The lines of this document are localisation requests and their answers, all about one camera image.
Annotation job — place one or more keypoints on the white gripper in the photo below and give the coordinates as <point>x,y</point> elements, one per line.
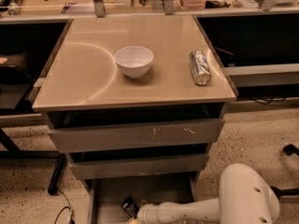
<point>145,216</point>

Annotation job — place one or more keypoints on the black rxbar chocolate wrapper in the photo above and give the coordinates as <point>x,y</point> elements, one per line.
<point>130,208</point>

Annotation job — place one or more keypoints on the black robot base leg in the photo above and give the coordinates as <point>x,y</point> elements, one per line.
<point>284,192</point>

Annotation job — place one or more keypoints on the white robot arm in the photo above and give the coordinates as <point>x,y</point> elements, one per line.
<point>244,198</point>

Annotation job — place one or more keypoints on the open bottom grey drawer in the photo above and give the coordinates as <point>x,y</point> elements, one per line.
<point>107,195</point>

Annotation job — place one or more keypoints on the middle grey drawer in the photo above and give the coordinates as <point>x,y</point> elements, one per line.
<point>139,167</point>

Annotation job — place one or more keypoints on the top grey drawer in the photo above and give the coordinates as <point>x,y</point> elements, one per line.
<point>136,135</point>

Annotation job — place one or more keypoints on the grey drawer cabinet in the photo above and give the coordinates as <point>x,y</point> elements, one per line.
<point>85,87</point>

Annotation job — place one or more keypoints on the black desk leg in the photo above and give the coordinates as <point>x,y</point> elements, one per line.
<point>58,168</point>

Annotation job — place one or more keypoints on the white bowl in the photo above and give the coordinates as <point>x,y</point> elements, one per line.
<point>134,61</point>

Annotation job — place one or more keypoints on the black caster wheel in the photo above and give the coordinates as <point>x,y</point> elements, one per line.
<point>291,149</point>

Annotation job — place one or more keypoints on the silver drink can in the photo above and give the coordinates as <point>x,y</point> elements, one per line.
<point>199,67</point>

